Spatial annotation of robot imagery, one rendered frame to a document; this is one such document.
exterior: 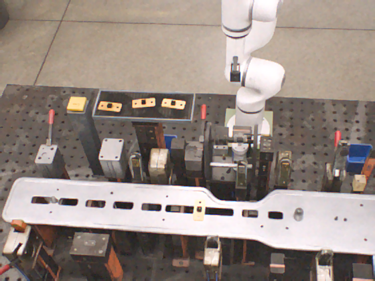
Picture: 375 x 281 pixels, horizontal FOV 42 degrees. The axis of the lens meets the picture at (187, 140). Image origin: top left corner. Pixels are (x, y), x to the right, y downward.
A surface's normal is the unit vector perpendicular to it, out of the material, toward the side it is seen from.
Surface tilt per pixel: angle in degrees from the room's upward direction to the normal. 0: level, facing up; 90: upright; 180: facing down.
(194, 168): 90
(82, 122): 90
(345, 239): 0
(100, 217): 0
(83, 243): 0
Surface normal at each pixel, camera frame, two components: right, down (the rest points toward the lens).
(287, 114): -0.07, -0.61
